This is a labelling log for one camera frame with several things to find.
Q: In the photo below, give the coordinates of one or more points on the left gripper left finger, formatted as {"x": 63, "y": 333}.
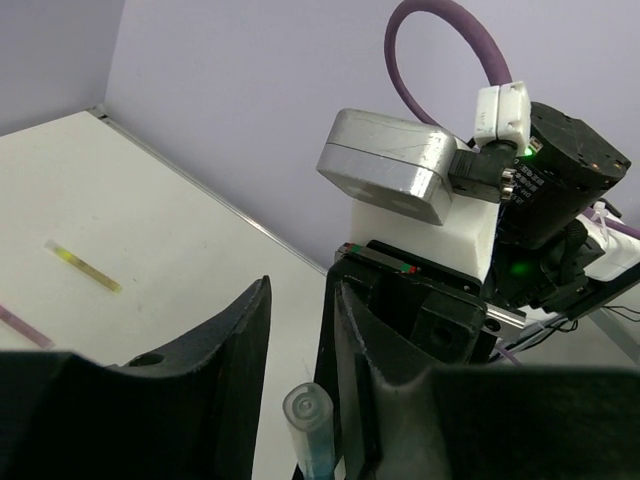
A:
{"x": 189, "y": 409}

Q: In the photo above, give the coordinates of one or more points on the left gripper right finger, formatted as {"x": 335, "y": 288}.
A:
{"x": 406, "y": 416}

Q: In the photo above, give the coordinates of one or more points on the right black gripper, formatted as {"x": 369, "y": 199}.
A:
{"x": 439, "y": 310}

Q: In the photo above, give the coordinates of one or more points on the blue pen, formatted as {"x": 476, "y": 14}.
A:
{"x": 309, "y": 413}

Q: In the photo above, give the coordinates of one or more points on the yellow pen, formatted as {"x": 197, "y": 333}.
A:
{"x": 85, "y": 268}

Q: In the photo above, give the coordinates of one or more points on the pink pen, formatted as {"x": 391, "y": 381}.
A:
{"x": 27, "y": 331}

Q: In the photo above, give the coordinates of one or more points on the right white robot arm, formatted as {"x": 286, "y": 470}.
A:
{"x": 553, "y": 252}

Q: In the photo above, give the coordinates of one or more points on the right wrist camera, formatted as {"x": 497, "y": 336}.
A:
{"x": 421, "y": 189}

